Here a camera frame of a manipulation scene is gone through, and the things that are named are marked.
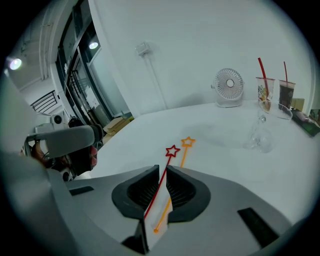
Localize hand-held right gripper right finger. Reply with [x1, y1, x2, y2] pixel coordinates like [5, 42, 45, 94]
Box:
[149, 164, 293, 255]

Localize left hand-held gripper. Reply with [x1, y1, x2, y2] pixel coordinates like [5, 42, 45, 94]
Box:
[21, 124, 104, 182]

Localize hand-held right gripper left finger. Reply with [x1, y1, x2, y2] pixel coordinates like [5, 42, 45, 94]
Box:
[65, 164, 161, 254]

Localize yellow star wand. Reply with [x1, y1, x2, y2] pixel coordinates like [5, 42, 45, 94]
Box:
[152, 136, 197, 235]

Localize red star wand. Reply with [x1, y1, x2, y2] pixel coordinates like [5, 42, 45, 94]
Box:
[143, 144, 181, 220]

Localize clear stemmed glass cup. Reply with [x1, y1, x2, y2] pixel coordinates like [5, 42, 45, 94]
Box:
[242, 99, 294, 154]

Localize pale drink cup red straw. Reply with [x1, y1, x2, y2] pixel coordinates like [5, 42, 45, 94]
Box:
[255, 57, 276, 112]

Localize dark drink cup red straw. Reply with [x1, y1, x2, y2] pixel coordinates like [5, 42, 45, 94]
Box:
[278, 61, 297, 111]

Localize person's left hand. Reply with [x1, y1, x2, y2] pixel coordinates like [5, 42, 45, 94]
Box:
[89, 146, 99, 167]

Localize black balcony railing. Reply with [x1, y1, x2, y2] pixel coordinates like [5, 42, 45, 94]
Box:
[30, 90, 60, 115]

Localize brown cardboard box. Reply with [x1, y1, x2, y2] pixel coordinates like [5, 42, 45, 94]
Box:
[103, 116, 132, 137]
[113, 112, 135, 123]

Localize black framed glass doors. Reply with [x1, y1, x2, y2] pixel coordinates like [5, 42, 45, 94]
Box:
[55, 0, 135, 121]

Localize black tray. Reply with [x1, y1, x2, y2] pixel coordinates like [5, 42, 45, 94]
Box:
[290, 107, 320, 138]

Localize white desk fan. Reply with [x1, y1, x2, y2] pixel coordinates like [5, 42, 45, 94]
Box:
[211, 67, 245, 109]

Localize flat cardboard sheet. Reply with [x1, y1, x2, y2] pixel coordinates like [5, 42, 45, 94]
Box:
[291, 98, 306, 111]

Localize white fisheye camera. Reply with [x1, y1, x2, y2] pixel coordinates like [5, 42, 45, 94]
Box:
[49, 113, 65, 126]

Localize white cable conduit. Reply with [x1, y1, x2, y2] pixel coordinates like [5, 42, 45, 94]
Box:
[143, 54, 169, 111]

